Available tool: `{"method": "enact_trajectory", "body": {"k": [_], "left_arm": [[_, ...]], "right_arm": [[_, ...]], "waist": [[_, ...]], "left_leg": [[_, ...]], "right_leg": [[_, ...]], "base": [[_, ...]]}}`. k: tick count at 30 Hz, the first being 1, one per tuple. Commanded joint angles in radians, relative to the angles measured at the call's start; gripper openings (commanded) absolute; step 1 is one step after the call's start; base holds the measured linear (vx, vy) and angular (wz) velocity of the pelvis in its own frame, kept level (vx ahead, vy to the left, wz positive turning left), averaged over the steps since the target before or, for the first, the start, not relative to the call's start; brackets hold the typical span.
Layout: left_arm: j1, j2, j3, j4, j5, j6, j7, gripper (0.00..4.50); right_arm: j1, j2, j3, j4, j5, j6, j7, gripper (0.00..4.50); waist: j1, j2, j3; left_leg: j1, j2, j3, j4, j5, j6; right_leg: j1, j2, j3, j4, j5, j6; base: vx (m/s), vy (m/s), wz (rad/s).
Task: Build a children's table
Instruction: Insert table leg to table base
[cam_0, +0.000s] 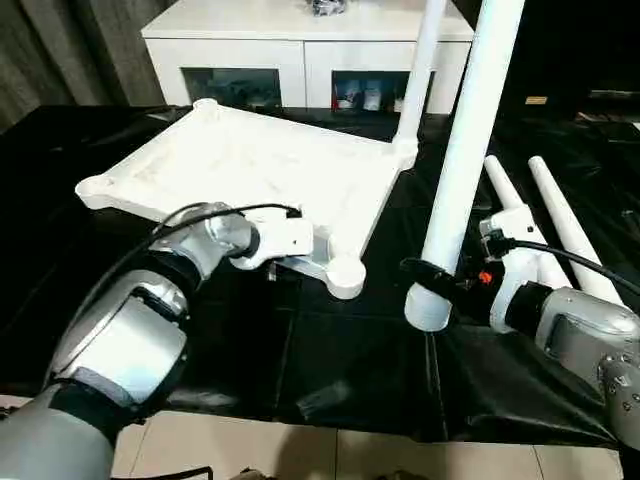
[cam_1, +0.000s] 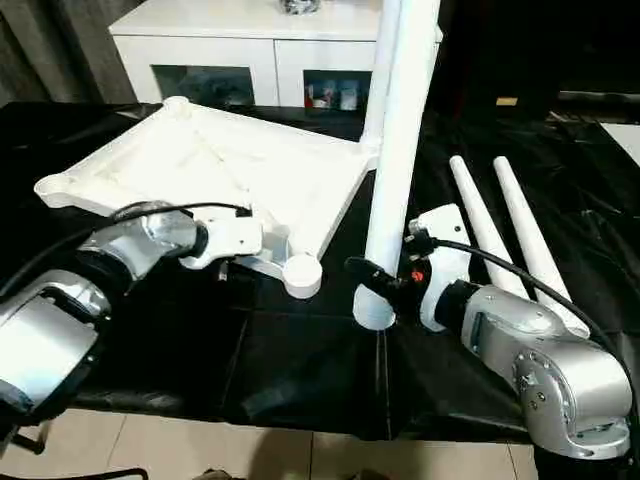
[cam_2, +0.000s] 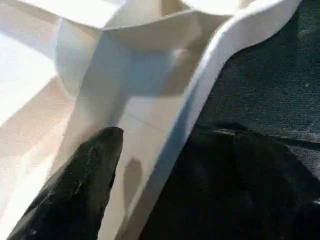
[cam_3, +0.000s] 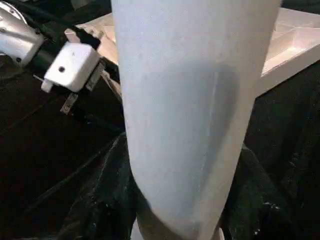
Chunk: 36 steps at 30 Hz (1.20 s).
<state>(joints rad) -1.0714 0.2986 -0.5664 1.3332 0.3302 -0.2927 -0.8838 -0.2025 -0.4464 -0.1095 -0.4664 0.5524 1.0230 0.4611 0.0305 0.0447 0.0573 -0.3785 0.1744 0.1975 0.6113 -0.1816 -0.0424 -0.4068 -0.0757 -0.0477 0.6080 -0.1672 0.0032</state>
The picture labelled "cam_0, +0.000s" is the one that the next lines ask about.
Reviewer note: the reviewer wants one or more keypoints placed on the white plastic table top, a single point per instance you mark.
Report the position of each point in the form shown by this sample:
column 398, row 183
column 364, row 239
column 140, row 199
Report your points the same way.
column 250, row 160

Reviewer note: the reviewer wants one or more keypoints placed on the white plastic table leg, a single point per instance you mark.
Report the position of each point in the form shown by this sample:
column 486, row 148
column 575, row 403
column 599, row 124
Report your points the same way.
column 470, row 125
column 500, row 182
column 420, row 75
column 560, row 210

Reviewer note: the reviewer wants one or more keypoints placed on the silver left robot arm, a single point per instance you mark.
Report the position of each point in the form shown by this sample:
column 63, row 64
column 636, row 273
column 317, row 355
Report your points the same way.
column 125, row 340

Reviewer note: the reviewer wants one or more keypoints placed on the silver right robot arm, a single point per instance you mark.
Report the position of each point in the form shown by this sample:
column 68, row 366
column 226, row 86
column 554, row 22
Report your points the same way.
column 580, row 330

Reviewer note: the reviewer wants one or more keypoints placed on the black plastic mat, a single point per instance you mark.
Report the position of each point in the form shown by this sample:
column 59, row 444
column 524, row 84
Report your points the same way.
column 325, row 360

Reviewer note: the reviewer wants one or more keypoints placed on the small white cup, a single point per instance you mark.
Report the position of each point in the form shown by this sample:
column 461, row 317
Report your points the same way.
column 398, row 105

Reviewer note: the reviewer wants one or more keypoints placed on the red and white cup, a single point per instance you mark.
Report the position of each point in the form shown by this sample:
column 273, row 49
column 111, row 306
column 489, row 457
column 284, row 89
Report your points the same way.
column 345, row 100

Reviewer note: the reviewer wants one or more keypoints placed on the white bottle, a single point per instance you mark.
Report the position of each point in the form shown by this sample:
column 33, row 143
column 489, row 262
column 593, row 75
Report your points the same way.
column 371, row 99

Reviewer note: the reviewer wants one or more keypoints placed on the small yellow label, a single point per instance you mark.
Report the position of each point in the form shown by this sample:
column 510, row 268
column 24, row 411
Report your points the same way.
column 536, row 100

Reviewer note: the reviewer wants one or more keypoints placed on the white cabinet with glass doors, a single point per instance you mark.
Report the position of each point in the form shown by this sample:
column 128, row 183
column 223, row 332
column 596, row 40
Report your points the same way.
column 250, row 55

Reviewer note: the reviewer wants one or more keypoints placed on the dark object on cabinet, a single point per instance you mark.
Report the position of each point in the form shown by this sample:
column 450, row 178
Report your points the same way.
column 325, row 6

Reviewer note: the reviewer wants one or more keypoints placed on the grey curtain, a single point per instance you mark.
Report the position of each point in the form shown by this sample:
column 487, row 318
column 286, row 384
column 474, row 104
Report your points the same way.
column 60, row 55

